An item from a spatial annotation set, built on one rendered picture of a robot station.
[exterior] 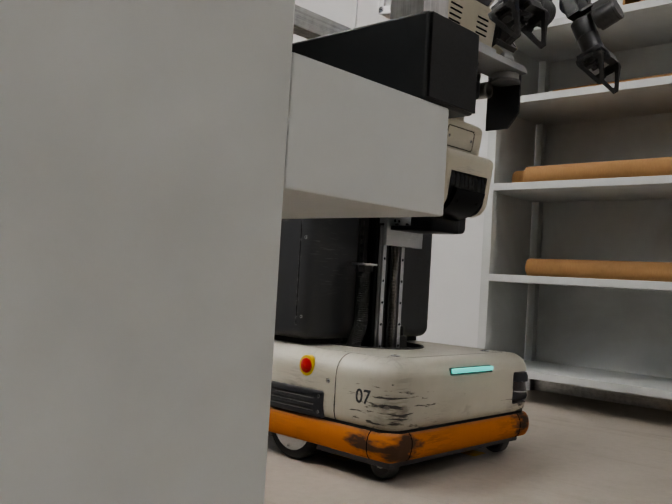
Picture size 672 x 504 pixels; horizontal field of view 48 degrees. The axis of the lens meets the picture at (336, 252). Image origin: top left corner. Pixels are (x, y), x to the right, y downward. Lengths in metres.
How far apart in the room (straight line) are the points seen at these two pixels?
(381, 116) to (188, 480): 0.32
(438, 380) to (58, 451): 1.44
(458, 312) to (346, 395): 2.09
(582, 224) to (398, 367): 1.93
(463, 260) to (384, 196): 3.20
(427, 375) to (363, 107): 1.24
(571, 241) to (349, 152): 2.97
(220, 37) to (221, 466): 0.28
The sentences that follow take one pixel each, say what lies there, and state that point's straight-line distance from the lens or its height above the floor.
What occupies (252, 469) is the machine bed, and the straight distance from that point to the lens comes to 0.54.
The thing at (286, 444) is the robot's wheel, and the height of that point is 0.03.
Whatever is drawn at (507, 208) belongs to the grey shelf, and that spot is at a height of 0.81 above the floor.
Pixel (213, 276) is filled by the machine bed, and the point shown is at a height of 0.46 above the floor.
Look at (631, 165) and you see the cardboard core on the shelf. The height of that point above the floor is 0.94.
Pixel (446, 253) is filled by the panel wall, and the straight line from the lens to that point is 3.87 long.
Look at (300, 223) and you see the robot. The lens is 1.96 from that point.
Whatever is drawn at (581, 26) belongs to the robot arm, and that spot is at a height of 1.15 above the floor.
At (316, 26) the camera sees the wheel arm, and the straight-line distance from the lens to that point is 1.15.
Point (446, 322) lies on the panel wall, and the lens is 3.86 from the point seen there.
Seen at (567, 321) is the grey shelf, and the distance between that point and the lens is 3.52.
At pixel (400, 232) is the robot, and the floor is 0.59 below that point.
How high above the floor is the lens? 0.46
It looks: 2 degrees up
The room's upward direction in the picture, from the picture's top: 3 degrees clockwise
